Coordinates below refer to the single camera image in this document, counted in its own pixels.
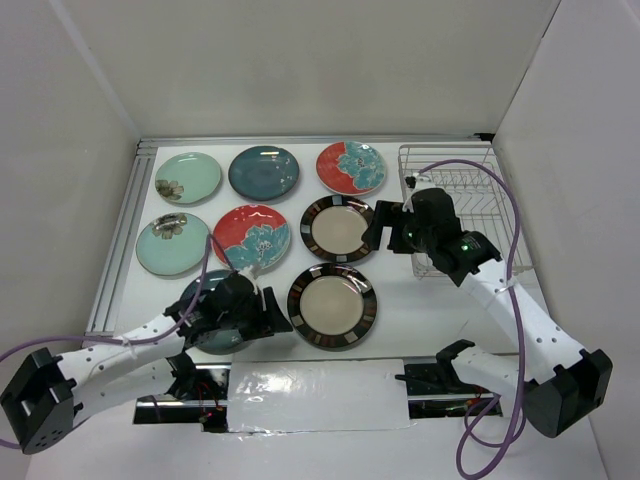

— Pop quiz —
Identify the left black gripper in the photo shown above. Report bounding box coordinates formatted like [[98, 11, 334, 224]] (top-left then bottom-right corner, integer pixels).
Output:
[[219, 285, 293, 341]]

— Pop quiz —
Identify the black rimmed beige plate front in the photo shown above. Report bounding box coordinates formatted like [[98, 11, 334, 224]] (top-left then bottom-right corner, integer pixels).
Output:
[[287, 263, 378, 350]]

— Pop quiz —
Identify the black rimmed beige plate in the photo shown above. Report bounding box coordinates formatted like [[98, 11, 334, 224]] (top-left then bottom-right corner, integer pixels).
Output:
[[299, 194, 374, 263], [287, 263, 378, 350]]

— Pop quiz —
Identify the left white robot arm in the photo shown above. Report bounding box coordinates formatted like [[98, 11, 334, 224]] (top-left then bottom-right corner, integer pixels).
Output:
[[1, 273, 293, 455]]

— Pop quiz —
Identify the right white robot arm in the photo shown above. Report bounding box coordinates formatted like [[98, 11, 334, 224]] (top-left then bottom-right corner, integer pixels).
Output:
[[362, 188, 613, 438]]

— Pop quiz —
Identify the red teal floral plate back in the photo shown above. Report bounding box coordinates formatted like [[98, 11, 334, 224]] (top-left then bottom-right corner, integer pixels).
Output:
[[315, 141, 387, 196]]

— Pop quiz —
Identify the red teal floral plate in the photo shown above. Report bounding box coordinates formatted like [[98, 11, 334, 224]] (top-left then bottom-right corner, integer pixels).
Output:
[[315, 141, 387, 196], [212, 204, 291, 270]]

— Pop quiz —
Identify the black rimmed beige plate back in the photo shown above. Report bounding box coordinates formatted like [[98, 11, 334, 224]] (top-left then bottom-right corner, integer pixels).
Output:
[[299, 194, 374, 263]]

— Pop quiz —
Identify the dark teal plate front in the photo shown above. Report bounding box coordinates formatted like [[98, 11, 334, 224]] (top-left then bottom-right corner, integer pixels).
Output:
[[180, 269, 244, 355]]

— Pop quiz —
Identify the dark teal plate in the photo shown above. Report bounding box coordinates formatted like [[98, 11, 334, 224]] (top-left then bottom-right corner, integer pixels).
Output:
[[180, 269, 244, 355], [228, 145, 300, 202]]

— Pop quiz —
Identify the white foil cover sheet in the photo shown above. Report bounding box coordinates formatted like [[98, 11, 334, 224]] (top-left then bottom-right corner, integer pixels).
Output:
[[227, 360, 410, 434]]

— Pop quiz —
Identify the red teal floral plate middle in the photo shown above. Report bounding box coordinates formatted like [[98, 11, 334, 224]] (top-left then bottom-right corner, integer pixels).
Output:
[[212, 204, 291, 270]]

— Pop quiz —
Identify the dark teal plate back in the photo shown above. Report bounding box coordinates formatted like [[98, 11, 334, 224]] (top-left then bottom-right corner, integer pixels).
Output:
[[228, 145, 300, 202]]

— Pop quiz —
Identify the mint green flower plate front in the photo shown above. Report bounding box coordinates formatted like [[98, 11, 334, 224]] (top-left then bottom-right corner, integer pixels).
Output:
[[135, 212, 209, 277]]

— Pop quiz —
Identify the mint green flower plate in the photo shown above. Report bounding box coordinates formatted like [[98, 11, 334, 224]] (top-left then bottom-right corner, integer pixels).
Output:
[[135, 212, 209, 277], [155, 152, 222, 205]]

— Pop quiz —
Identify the mint green flower plate back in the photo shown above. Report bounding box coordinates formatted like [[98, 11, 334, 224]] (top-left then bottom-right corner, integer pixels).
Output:
[[155, 152, 222, 205]]

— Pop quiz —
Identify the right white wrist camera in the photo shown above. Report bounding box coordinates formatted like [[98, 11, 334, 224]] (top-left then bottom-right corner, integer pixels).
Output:
[[404, 172, 436, 204]]

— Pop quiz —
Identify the white wire dish rack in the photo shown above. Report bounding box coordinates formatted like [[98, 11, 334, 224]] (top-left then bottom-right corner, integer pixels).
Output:
[[398, 140, 515, 258]]

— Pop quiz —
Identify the aluminium frame rail left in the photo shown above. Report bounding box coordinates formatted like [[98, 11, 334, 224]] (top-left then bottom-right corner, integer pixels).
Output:
[[85, 155, 155, 337]]

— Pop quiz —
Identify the aluminium frame rail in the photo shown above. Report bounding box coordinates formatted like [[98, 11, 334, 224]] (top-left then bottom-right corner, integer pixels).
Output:
[[138, 133, 496, 151], [85, 155, 155, 337]]

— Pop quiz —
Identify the aluminium frame rail back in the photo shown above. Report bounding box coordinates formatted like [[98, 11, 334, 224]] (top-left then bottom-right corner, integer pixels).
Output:
[[138, 133, 496, 151]]

